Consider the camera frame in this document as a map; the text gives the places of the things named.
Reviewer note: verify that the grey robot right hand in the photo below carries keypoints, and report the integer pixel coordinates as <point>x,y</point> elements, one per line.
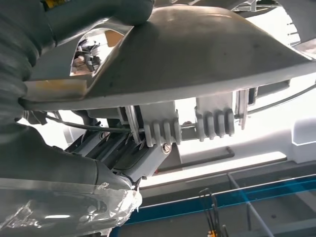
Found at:
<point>49,163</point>

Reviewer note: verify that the blue metal shelf rack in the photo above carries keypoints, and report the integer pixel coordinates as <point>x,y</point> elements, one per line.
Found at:
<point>222,199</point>

